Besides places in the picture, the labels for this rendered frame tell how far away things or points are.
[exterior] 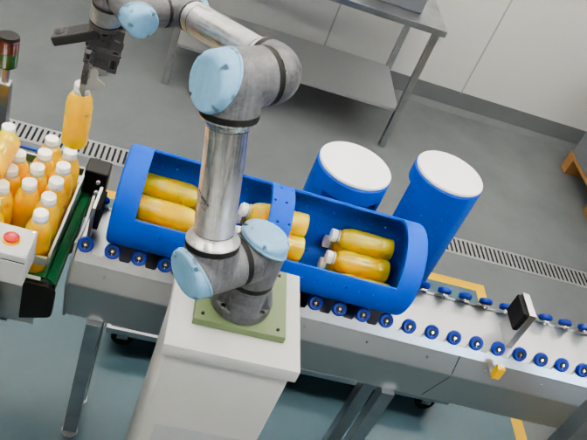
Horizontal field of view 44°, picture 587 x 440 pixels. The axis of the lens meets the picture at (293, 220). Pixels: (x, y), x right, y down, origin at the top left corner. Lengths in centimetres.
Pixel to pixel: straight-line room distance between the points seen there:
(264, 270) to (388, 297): 58
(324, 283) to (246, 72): 86
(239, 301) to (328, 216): 64
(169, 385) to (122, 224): 45
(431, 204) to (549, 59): 325
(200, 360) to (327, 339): 63
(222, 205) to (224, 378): 48
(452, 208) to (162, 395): 144
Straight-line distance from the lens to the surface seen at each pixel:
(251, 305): 166
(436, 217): 281
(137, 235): 195
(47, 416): 286
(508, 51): 576
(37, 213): 194
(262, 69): 134
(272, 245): 156
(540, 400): 253
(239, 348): 167
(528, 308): 236
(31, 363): 299
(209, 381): 174
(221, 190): 141
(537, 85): 597
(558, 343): 259
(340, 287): 203
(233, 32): 154
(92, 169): 226
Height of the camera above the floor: 240
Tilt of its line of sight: 37 degrees down
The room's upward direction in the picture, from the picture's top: 24 degrees clockwise
